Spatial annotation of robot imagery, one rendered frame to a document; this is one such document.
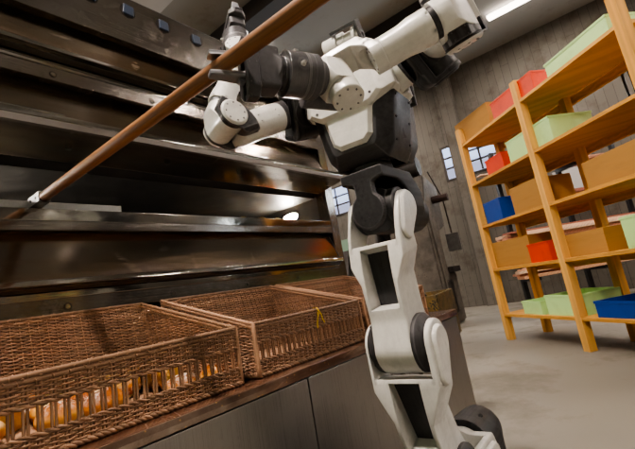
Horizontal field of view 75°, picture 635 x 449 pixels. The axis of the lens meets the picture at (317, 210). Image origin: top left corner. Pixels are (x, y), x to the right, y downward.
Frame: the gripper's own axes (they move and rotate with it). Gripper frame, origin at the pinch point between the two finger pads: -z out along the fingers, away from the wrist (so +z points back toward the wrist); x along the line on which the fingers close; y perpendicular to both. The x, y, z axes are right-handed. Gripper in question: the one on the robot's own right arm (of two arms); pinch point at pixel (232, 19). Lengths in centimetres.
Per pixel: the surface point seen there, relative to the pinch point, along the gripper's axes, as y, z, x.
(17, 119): 58, 34, -25
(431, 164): -551, -386, -415
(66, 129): 47, 31, -30
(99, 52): 42, -17, -34
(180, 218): 9, 35, -68
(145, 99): 25, -8, -46
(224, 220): -10, 29, -76
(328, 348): -35, 96, -54
